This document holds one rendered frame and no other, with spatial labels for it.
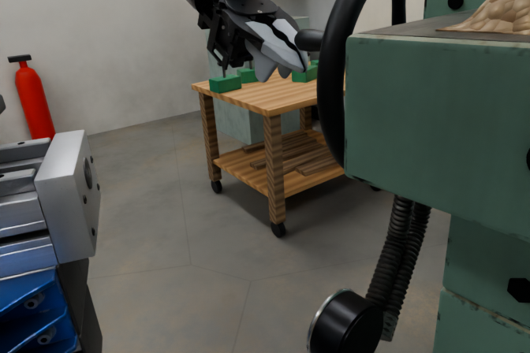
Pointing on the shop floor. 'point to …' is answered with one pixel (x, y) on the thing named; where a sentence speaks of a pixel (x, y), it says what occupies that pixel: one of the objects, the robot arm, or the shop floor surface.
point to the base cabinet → (475, 328)
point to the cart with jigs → (261, 178)
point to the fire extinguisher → (33, 99)
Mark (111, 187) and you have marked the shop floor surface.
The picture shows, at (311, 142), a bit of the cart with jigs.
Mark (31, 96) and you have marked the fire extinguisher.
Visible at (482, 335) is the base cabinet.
